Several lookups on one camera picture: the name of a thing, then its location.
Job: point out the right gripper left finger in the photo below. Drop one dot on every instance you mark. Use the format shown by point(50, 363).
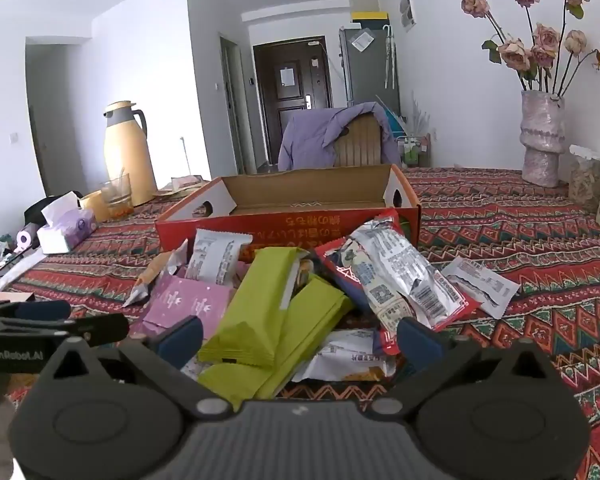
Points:
point(158, 361)

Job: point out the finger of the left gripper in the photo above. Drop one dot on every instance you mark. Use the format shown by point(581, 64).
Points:
point(36, 310)
point(98, 330)

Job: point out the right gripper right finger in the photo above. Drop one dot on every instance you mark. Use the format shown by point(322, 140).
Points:
point(437, 360)

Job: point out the green snack pack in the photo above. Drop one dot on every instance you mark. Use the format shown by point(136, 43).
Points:
point(250, 329)
point(313, 313)

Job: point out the white silver snack pack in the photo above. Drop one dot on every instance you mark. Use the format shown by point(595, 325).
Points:
point(215, 256)

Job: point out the pink snack pack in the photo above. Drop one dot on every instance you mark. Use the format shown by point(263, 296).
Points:
point(174, 299)

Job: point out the purple tissue pack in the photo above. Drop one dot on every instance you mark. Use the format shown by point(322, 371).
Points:
point(67, 225)

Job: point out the white flat snack wrapper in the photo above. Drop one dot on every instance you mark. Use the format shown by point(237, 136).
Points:
point(492, 291)

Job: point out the small orange snack pack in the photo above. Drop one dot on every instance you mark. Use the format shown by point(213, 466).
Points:
point(164, 263)

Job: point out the red silver snack bag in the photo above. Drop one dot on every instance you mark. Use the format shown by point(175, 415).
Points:
point(383, 272)

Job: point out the yellow round container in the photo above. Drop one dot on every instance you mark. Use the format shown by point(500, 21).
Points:
point(96, 203)

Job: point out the glass cup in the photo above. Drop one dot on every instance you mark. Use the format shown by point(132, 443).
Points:
point(117, 196)

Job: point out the patterned red tablecloth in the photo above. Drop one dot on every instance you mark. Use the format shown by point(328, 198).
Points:
point(536, 237)

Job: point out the folded patterned cloth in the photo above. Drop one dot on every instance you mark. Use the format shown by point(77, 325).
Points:
point(181, 184)

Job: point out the yellow thermos jug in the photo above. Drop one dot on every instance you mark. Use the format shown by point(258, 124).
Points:
point(126, 150)

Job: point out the red cardboard box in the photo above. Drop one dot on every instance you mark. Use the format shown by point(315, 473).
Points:
point(304, 208)

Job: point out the wooden chair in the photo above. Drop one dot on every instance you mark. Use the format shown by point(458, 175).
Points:
point(359, 144)

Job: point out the glass jar with lid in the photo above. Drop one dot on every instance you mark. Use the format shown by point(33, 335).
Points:
point(584, 183)

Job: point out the pink ceramic vase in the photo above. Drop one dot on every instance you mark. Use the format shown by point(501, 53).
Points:
point(542, 133)

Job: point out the purple jacket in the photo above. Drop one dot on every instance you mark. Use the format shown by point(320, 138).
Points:
point(308, 140)

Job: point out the grey refrigerator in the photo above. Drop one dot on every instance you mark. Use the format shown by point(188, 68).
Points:
point(368, 59)

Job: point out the dark brown door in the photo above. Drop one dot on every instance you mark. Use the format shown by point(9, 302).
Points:
point(292, 75)

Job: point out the dried pink roses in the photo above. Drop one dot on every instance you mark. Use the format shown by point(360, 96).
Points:
point(550, 59)

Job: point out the yellow box on fridge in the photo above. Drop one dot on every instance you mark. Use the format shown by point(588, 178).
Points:
point(373, 20)

